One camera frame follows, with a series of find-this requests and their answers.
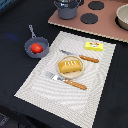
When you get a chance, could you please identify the beige woven placemat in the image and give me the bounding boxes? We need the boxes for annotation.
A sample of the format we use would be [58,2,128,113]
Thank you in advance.
[15,32,116,128]

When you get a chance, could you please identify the round wooden plate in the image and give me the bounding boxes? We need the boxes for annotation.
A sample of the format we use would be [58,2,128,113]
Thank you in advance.
[57,55,84,79]

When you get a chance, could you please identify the orange bread loaf toy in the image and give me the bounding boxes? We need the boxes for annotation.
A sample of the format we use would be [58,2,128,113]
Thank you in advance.
[58,60,82,73]

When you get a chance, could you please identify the beige bowl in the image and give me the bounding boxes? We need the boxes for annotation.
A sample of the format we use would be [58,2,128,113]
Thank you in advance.
[116,4,128,30]

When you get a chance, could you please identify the small grey frying pan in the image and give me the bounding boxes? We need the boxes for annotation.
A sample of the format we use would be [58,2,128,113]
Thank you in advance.
[25,25,49,58]

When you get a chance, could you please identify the red toy tomato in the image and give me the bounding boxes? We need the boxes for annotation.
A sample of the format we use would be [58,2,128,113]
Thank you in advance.
[31,43,43,53]

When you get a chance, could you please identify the knife with wooden handle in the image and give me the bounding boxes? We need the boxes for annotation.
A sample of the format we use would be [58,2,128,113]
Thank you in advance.
[59,50,99,63]

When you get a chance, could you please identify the grey cooking pot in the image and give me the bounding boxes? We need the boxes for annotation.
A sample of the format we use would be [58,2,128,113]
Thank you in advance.
[54,0,81,20]

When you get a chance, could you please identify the yellow butter box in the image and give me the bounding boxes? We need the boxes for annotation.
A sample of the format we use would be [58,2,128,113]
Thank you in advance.
[85,42,103,51]

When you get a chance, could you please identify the fork with wooden handle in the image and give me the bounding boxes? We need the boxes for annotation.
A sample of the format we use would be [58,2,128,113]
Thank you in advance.
[46,72,87,90]

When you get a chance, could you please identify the black stove burner disc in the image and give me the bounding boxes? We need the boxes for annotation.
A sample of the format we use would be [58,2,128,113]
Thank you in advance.
[80,13,98,24]
[88,1,104,10]

